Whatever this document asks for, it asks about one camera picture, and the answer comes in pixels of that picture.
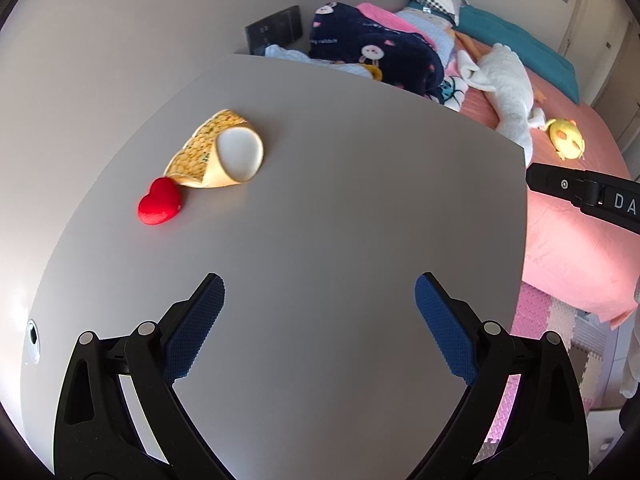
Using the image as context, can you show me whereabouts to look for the teal quilt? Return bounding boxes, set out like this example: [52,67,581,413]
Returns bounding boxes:
[407,2,581,106]

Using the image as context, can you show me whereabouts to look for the white goose plush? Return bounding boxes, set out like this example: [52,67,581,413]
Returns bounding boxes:
[456,42,546,166]

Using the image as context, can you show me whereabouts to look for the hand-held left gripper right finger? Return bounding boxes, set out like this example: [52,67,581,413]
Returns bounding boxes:
[407,271,591,480]

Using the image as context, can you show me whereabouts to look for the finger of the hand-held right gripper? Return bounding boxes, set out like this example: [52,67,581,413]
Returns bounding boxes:
[526,161,604,208]

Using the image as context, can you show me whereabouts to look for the white cartoon-print cloth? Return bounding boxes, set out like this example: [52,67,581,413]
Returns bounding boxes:
[440,72,468,112]

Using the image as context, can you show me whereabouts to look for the light blue folded blanket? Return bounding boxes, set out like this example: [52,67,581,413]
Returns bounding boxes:
[400,10,458,63]

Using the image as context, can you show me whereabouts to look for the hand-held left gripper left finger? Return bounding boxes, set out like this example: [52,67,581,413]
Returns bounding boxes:
[52,272,226,480]

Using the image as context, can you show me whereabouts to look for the navy rabbit-print blanket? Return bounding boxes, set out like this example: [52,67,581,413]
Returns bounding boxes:
[307,2,446,103]

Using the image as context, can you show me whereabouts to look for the foam floor mats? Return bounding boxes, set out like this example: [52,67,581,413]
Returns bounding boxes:
[482,282,640,480]

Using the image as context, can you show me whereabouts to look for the pink fleece blanket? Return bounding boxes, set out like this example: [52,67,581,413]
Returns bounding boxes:
[356,2,441,53]

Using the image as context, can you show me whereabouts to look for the black wall panel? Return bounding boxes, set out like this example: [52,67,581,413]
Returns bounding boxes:
[245,5,303,55]

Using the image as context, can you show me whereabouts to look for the white cable grommet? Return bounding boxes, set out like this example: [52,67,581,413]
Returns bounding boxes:
[26,319,41,361]

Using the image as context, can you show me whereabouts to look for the red heart plush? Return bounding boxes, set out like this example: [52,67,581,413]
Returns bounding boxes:
[138,177,183,225]

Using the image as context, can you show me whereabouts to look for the yellow patterned plush cup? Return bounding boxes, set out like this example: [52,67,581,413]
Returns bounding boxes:
[164,108,265,190]

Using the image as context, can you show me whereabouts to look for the yellow chick plush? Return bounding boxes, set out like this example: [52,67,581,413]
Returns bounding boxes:
[545,118,586,162]

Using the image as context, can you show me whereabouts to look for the pink bed sheet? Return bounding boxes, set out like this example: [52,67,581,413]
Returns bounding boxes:
[452,32,640,326]

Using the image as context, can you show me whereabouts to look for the light blue cloth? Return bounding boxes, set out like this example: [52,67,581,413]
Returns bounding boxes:
[264,44,373,78]

